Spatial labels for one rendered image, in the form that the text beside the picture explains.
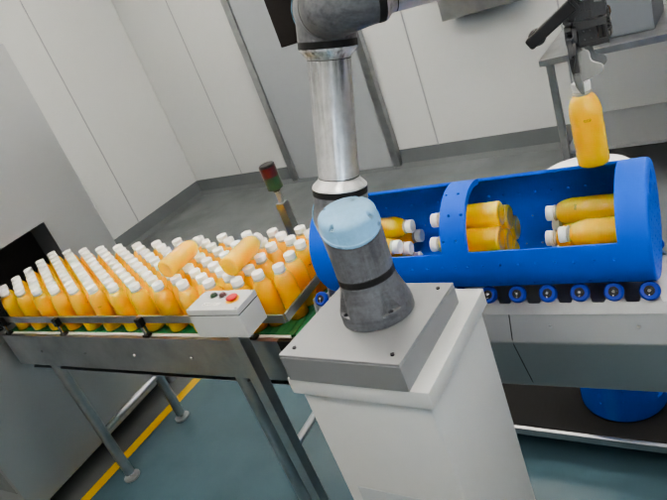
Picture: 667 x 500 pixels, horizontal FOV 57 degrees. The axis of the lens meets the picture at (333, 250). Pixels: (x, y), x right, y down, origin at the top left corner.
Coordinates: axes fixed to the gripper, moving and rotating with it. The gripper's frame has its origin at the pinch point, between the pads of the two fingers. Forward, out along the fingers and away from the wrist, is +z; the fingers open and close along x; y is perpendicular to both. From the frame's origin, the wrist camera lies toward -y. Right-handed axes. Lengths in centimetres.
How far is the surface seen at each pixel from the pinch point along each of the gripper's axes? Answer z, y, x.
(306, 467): 103, -98, -29
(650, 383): 77, 6, -7
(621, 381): 77, 0, -8
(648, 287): 46.0, 9.2, -9.8
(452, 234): 27.6, -32.5, -12.0
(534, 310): 51, -17, -11
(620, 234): 30.0, 5.5, -13.1
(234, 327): 41, -95, -33
